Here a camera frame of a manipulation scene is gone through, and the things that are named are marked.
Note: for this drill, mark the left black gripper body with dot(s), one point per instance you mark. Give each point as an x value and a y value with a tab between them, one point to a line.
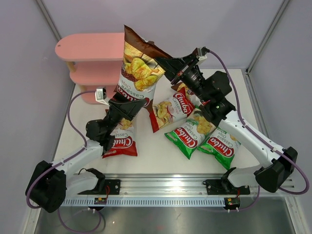
113	118

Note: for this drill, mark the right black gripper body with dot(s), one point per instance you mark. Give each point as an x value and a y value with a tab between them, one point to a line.
189	75

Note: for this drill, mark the brown Chuba chips bag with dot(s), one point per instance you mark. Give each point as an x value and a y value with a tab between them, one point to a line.
139	70
189	94

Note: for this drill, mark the red Chuba chips bag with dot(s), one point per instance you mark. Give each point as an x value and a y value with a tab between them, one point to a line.
125	140
174	108

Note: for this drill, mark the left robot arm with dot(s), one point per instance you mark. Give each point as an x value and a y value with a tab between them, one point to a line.
51	183

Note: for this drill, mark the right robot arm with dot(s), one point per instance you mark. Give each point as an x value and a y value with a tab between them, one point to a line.
276	163

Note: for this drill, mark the pink three-tier wooden shelf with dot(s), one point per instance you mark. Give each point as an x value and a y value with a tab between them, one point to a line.
93	59

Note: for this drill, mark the green chuba chips bag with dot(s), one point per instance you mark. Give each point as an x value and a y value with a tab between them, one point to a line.
192	133
222	146

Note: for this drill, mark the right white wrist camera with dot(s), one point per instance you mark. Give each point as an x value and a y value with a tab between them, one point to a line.
201	53

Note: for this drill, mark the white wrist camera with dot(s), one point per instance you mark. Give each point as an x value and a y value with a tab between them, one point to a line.
100	94
201	53

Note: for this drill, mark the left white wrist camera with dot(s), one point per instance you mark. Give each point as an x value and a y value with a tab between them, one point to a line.
100	94

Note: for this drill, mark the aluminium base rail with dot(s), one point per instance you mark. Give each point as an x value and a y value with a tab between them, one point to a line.
153	190

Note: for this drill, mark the left aluminium frame post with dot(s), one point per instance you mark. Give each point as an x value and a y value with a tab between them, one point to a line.
48	19

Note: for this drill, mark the aluminium frame post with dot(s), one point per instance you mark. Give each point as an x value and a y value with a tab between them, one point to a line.
268	34
48	19

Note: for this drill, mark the right aluminium frame post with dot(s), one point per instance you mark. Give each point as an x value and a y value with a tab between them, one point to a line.
268	34

